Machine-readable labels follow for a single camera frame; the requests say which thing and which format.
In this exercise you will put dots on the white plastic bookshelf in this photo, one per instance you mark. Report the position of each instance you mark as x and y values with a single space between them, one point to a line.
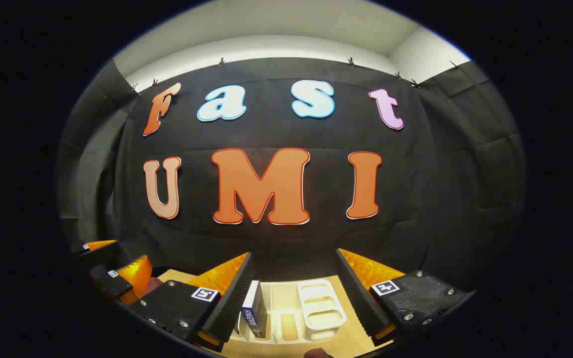
319 306

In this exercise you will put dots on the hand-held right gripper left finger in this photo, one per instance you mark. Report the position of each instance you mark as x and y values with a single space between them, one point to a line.
229 303

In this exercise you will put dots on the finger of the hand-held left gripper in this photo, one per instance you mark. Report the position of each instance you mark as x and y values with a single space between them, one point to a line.
98 247
117 283

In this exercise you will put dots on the blue cover book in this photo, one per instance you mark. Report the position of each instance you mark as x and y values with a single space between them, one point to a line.
256 311

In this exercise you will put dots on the dark red schoolbag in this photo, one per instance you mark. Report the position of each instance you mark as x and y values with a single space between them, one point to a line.
154 287

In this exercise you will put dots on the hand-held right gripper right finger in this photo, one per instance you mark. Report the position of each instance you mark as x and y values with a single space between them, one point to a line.
358 293

